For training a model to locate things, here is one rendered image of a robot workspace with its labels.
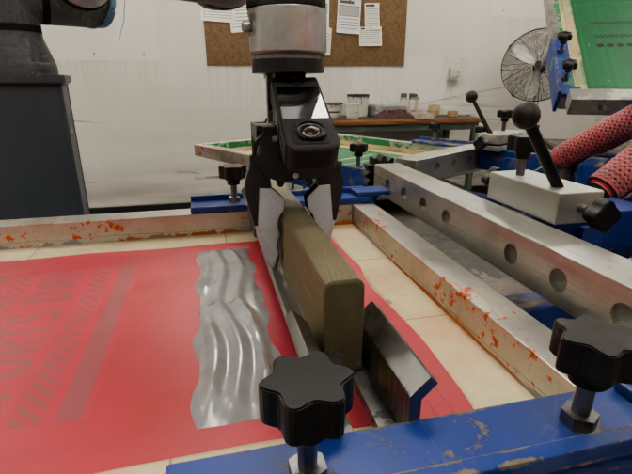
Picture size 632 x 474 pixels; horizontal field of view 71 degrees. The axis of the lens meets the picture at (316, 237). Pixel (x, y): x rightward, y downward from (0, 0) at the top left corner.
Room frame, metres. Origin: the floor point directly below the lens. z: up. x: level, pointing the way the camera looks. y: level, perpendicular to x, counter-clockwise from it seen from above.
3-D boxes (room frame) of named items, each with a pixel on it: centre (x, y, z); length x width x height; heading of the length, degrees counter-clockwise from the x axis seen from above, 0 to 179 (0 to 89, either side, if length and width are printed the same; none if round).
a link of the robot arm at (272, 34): (0.47, 0.03, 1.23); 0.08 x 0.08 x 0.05
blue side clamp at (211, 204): (0.73, 0.06, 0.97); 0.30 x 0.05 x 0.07; 103
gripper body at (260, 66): (0.48, 0.03, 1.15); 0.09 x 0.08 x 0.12; 13
